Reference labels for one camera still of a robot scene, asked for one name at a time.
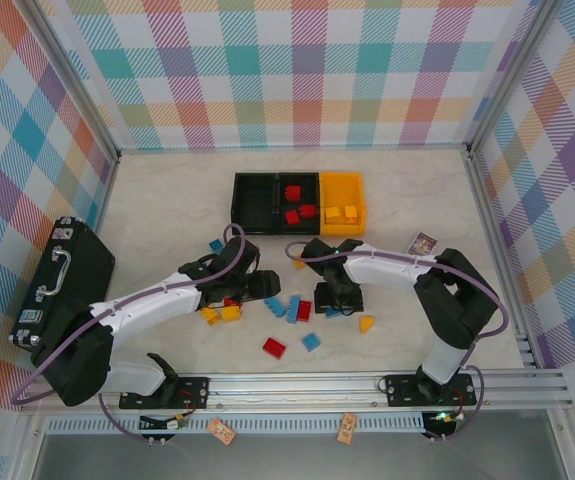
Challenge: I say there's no black storage bin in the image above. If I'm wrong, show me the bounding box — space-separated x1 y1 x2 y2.
231 172 281 236
274 172 323 236

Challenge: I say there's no colourful printed card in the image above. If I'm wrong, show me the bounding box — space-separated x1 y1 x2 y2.
406 231 439 256

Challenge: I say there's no yellow storage bin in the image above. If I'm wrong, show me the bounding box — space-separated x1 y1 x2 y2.
319 171 368 236

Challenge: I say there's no orange paper tag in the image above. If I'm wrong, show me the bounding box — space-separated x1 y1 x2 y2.
335 412 358 444
208 418 238 446

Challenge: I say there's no black carrying case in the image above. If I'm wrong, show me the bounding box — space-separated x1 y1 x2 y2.
10 216 117 354

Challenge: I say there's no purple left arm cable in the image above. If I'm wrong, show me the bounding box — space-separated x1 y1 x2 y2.
10 223 248 444

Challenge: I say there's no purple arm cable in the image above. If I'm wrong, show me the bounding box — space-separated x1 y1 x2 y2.
10 223 248 444
285 241 511 441

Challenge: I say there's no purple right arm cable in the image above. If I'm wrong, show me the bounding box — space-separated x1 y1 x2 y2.
285 241 511 441

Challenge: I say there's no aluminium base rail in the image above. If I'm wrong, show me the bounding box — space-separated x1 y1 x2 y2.
19 369 575 416

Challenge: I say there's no perforated grey cable duct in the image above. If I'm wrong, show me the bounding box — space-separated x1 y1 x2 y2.
46 417 431 435

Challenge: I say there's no aluminium side rail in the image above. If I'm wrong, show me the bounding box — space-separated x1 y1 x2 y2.
459 144 541 371
86 152 122 236

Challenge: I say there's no black wiring connector bracket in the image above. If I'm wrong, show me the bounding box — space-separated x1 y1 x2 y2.
420 409 461 444
138 410 189 447

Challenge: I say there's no aluminium frame post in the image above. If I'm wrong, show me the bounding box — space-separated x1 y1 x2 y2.
465 0 564 156
29 0 121 162

